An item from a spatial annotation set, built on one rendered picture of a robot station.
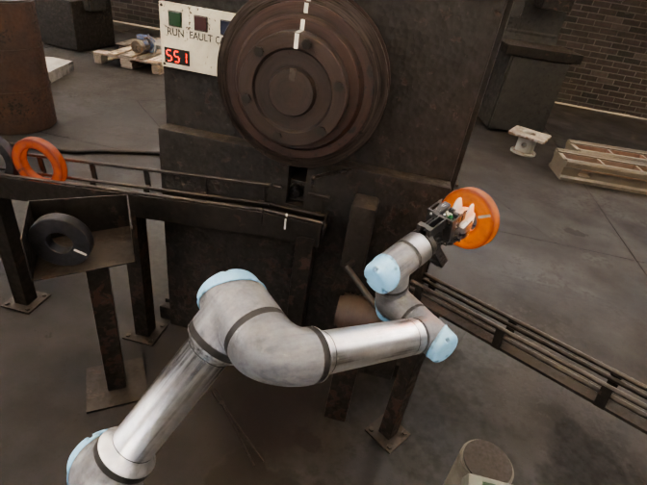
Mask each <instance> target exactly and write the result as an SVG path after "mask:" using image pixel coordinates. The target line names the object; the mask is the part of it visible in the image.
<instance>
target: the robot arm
mask: <svg viewBox="0 0 647 485"><path fill-rule="evenodd" d="M436 204H438V206H437V207H436V208H435V209H433V210H432V207H434V206H435V205H436ZM474 218H475V213H474V204H472V205H471V206H470V207H469V208H468V207H462V198H461V197H459V198H457V199H456V200H455V202H454V204H453V207H451V204H450V203H448V202H446V201H444V202H443V203H442V199H440V200H438V201H437V202H436V203H434V204H433V205H432V206H430V207H429V208H427V219H426V222H425V223H423V222H422V221H420V222H419V223H418V224H417V229H415V230H414V231H412V232H410V233H409V234H407V235H406V236H404V237H403V238H402V239H400V240H399V241H397V242H396V243H395V244H393V245H392V246H390V247H389V248H388V249H386V250H385V251H384V252H382V253H381V254H379V255H377V256H376V257H374V259H373V260H372V261H371V262H370V263H369V264H367V265H366V267H365V270H364V275H365V277H366V278H367V283H368V284H369V286H370V287H371V288H372V289H373V290H374V291H375V310H376V314H377V316H378V317H379V318H380V319H381V320H382V321H383V322H377V323H369V324H362V325H355V326H349V327H342V328H335V329H328V330H321V329H320V328H318V327H316V326H305V327H301V326H298V325H296V324H294V323H293V322H291V321H290V320H289V319H288V318H287V316H286V315H285V314H284V312H283V311H282V310H281V308H280V307H279V306H278V305H277V303H276V302H275V301H274V299H273V298H272V296H271V295H270V294H269V292H268V291H267V288H266V286H265V285H264V284H263V283H262V282H260V281H259V280H258V279H257V277H256V276H255V275H254V274H252V273H251V272H249V271H247V270H243V269H230V270H228V271H221V272H219V273H217V274H215V275H213V276H212V277H210V278H209V279H208V280H206V281H205V282H204V283H203V284H202V286H201V287H200V289H199V291H198V293H197V306H198V308H199V311H198V312H197V313H196V315H195V316H194V318H193V319H192V320H191V321H190V323H189V325H188V332H189V338H188V339H187V341H186V342H184V344H183V345H182V346H181V347H180V349H179V350H178V351H177V352H176V354H175V355H174V356H173V358H172V359H171V360H170V361H169V363H168V364H167V365H166V367H165V368H164V369H163V370H162V372H161V373H160V374H159V376H158V377H157V378H156V379H155V381H154V382H153V383H152V384H151V386H150V387H149V388H148V390H147V391H146V392H145V393H144V395H143V396H142V397H141V399H140V400H139V401H138V402H137V404H136V405H135V406H134V408H133V409H132V410H131V411H130V413H129V414H128V415H127V416H126V418H125V419H124V420H123V422H122V423H121V424H120V425H119V426H115V427H111V428H109V429H104V430H101V431H98V432H95V433H93V434H92V437H91V438H89V437H87V438H86V439H85V440H83V441H82V442H81V443H80V444H79V445H78V446H77V447H76V448H75V449H74V450H73V451H72V453H71V454H70V456H69V458H68V461H67V466H66V471H67V476H66V482H67V485H143V482H144V480H145V479H146V478H147V477H148V476H149V474H150V473H151V472H152V470H153V469H154V467H155V463H156V455H155V453H156V452H157V451H158V450H159V449H160V447H161V446H162V445H163V444H164V442H165V441H166V440H167V439H168V437H169V436H170V435H171V433H172V432H173V431H174V430H175V428H176V427H177V426H178V425H179V424H180V422H181V421H182V420H184V418H185V417H186V416H187V415H188V413H189V412H190V411H191V410H192V408H193V407H194V406H195V404H196V403H197V402H198V401H199V400H200V398H201V397H202V396H203V395H204V393H205V392H206V391H207V390H208V388H209V387H210V386H211V385H212V383H213V382H214V381H215V380H216V379H217V377H218V376H219V375H220V373H221V372H222V371H223V370H224V368H225V367H226V366H234V367H235V368H236V369H237V370H238V371H239V372H241V373H242V374H244V375H245V376H247V377H249V378H251V379H253V380H255V381H258V382H262V383H265V384H269V385H274V386H282V387H304V386H310V385H314V384H318V383H322V382H324V381H325V380H326V379H327V377H328V376H329V375H330V374H332V373H336V372H341V371H345V370H353V369H357V368H362V367H366V366H369V365H374V364H378V363H383V362H387V361H391V360H396V359H400V358H404V357H408V356H412V355H417V354H421V353H424V354H425V355H426V357H428V358H429V359H430V360H431V361H432V362H435V363H438V362H441V361H443V360H445V359H446V358H448V357H449V356H450V355H451V354H452V353H453V351H454V349H455V348H456V345H457V337H456V335H455V334H454V332H453V331H452V330H451V329H450V328H449V327H448V325H447V324H444V323H443V322H442V321H441V320H440V319H439V318H438V317H436V316H435V315H434V314H433V313H432V312H431V311H430V310H429V309H428V308H427V307H426V306H425V305H424V304H423V303H421V302H420V301H419V300H418V299H417V298H416V297H415V296H414V295H413V294H411V293H410V292H409V290H408V288H409V275H410V274H411V273H413V272H414V271H415V270H416V269H417V268H419V267H420V266H422V265H423V264H424V263H425V262H426V261H430V262H431V263H432V264H434V265H435V266H438V267H440V268H442V267H443V266H444V265H445V264H446V263H447V262H448V260H447V258H446V256H445V254H444V252H443V250H442V248H441V245H442V244H443V245H445V246H447V245H453V243H456V242H459V243H460V241H461V240H463V239H465V238H466V237H467V236H468V235H469V233H470V230H471V227H472V224H473V221H474Z"/></svg>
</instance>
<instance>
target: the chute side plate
mask: <svg viewBox="0 0 647 485"><path fill-rule="evenodd" d="M119 194H128V200H129V207H130V210H132V211H136V217H140V218H147V219H154V220H160V221H167V222H174V223H181V224H188V225H194V226H201V227H208V228H215V229H221V230H228V231H235V232H242V233H248V234H255V235H262V236H266V237H271V238H275V239H279V240H283V241H287V242H291V243H295V242H296V238H297V235H298V236H303V237H306V238H311V239H314V245H313V247H317V248H318V246H319V240H320V234H321V228H322V226H321V225H320V224H316V223H311V222H307V221H302V220H298V219H293V218H289V217H282V216H277V215H273V214H269V213H263V215H262V212H257V211H250V210H243V209H236V208H229V207H222V206H215V205H207V204H200V203H193V202H186V201H179V200H171V199H164V198H158V197H150V196H143V195H135V194H129V193H122V192H114V191H101V190H94V189H87V188H79V187H72V186H65V185H58V184H51V183H43V182H37V181H30V180H22V179H15V178H8V177H1V176H0V198H7V199H13V200H20V201H27V202H28V200H43V199H58V198H73V197H89V196H104V195H119ZM285 218H287V221H286V229H284V221H285Z"/></svg>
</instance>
